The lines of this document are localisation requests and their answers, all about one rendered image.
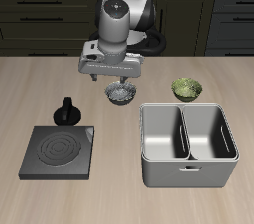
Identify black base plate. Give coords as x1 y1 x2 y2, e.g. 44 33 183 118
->
88 28 167 56

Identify dark grey stove plate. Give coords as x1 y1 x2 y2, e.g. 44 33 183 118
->
18 125 95 181

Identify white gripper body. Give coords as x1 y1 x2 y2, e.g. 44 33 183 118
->
77 52 145 79

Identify black bowl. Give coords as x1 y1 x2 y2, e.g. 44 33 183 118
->
104 80 138 106

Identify round black knob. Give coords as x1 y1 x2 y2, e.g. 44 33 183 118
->
53 96 82 127

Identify dark kitchen cupboards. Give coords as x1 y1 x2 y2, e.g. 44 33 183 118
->
0 0 254 58

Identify white two-bin basket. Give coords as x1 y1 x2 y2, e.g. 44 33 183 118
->
138 102 241 189

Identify green bowl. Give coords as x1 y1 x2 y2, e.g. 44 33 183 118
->
171 77 203 103

